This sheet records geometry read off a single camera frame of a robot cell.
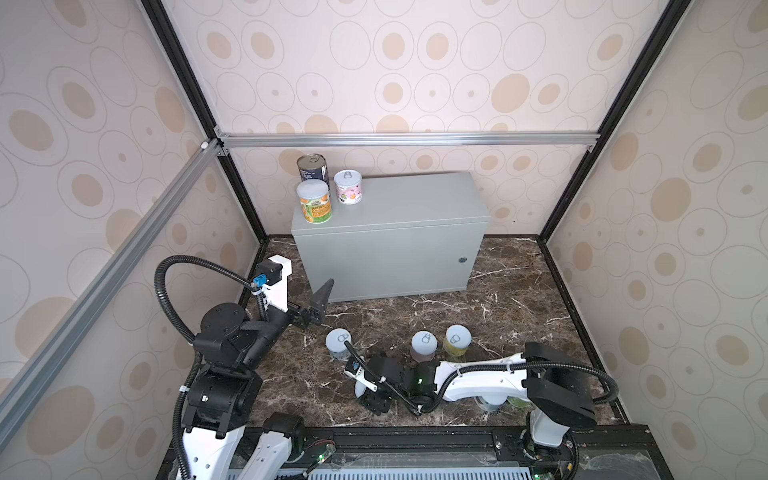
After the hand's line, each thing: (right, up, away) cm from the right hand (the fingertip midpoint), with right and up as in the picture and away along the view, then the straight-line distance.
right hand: (365, 387), depth 79 cm
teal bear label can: (+31, -4, -1) cm, 31 cm away
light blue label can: (-9, +10, +8) cm, 16 cm away
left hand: (-7, +31, -22) cm, 39 cm away
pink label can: (+16, +9, +6) cm, 20 cm away
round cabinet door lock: (+29, +34, +11) cm, 46 cm away
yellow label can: (+27, +11, +8) cm, 30 cm away
